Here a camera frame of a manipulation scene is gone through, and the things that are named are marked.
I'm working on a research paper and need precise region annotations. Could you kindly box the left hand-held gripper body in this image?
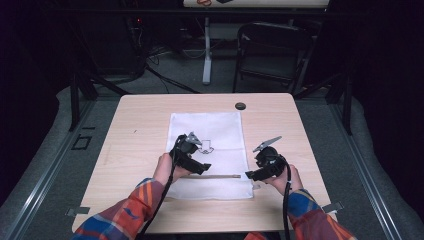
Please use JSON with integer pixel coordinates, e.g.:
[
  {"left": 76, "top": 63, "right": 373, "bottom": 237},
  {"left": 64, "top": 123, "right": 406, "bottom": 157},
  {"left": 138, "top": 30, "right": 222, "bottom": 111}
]
[{"left": 169, "top": 131, "right": 204, "bottom": 174}]

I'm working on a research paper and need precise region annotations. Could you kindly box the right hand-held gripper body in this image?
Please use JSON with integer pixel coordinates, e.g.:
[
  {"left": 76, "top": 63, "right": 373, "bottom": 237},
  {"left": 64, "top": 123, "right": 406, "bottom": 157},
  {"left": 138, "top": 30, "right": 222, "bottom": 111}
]
[{"left": 252, "top": 135, "right": 288, "bottom": 183}]

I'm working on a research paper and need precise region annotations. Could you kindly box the white mesh cloth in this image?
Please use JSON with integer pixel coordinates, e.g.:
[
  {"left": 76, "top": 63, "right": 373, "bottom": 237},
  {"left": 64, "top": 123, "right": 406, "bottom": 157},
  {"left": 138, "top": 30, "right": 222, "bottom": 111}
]
[{"left": 165, "top": 111, "right": 255, "bottom": 201}]

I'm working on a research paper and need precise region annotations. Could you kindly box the person's left hand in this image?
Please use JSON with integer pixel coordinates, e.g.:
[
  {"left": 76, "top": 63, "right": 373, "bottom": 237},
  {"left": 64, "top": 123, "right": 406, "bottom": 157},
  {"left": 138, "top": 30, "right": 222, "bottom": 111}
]
[{"left": 153, "top": 152, "right": 193, "bottom": 187}]

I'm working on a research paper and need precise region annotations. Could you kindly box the person's right hand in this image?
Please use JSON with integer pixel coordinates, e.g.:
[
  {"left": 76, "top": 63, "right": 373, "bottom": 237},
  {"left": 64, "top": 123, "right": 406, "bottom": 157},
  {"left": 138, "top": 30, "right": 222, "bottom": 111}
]
[{"left": 262, "top": 163, "right": 305, "bottom": 196}]

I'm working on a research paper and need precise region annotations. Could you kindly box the white table leg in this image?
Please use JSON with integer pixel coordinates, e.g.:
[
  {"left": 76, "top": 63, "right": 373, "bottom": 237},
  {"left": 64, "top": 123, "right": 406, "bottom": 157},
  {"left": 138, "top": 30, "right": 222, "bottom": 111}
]
[{"left": 202, "top": 16, "right": 213, "bottom": 86}]

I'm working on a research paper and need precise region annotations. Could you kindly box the black square tape outline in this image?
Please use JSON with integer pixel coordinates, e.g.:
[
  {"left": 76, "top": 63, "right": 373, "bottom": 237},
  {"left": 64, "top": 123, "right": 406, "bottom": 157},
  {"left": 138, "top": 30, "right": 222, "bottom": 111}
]
[{"left": 70, "top": 133, "right": 93, "bottom": 151}]

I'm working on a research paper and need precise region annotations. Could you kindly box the black folding chair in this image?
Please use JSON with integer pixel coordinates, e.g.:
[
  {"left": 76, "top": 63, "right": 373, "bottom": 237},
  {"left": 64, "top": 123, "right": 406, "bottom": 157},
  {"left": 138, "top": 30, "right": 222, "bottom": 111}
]
[{"left": 232, "top": 21, "right": 316, "bottom": 96}]

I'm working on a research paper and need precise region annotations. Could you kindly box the dark equipment cabinet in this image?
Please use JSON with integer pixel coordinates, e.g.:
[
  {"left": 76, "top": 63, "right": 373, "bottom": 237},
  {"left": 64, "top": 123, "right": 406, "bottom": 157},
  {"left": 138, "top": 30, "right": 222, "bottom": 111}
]
[{"left": 78, "top": 13, "right": 148, "bottom": 79}]

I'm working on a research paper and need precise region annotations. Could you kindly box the black horizontal crossbar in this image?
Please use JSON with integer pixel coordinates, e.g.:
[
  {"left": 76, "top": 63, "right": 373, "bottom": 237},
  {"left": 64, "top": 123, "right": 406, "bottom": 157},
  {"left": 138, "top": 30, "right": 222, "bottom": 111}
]
[{"left": 49, "top": 8, "right": 334, "bottom": 17}]

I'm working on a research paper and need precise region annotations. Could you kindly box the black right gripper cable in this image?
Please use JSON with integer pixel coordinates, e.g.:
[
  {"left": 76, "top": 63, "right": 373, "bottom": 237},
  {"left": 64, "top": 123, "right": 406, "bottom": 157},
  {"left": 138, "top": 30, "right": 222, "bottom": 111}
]
[{"left": 281, "top": 156, "right": 294, "bottom": 240}]

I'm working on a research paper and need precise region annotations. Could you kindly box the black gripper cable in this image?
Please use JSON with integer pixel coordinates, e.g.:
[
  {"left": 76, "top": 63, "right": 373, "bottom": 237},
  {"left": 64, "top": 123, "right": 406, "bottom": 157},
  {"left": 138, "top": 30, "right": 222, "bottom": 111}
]
[
  {"left": 281, "top": 156, "right": 294, "bottom": 240},
  {"left": 138, "top": 134, "right": 188, "bottom": 240}
]

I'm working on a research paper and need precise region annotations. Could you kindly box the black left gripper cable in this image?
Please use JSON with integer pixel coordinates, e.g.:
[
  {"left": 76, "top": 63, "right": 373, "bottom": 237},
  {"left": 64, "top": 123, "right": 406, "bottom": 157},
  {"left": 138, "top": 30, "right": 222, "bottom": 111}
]
[{"left": 138, "top": 134, "right": 188, "bottom": 240}]

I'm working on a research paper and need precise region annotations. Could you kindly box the black floor cable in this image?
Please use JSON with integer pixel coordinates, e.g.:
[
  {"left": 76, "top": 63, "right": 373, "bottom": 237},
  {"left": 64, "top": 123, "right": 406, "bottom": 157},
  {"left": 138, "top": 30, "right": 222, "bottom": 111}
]
[{"left": 144, "top": 64, "right": 201, "bottom": 95}]

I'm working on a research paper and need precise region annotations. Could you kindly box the grey metal table bracket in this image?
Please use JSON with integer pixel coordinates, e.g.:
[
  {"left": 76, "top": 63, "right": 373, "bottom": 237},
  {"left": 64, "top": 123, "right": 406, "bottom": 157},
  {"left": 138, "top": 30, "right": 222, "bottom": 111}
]
[
  {"left": 65, "top": 206, "right": 91, "bottom": 217},
  {"left": 321, "top": 201, "right": 344, "bottom": 214}
]

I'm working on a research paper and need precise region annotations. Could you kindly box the black stand frame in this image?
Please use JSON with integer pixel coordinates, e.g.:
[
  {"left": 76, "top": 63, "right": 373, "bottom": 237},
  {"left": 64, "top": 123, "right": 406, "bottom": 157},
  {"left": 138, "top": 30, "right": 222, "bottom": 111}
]
[
  {"left": 293, "top": 71, "right": 354, "bottom": 136},
  {"left": 68, "top": 66, "right": 131, "bottom": 133}
]

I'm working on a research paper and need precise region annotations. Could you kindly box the aluminium floor rail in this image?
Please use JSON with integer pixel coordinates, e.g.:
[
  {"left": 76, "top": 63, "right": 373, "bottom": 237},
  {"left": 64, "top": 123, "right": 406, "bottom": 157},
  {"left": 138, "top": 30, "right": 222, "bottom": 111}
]
[
  {"left": 0, "top": 99, "right": 98, "bottom": 240},
  {"left": 328, "top": 99, "right": 404, "bottom": 240}
]

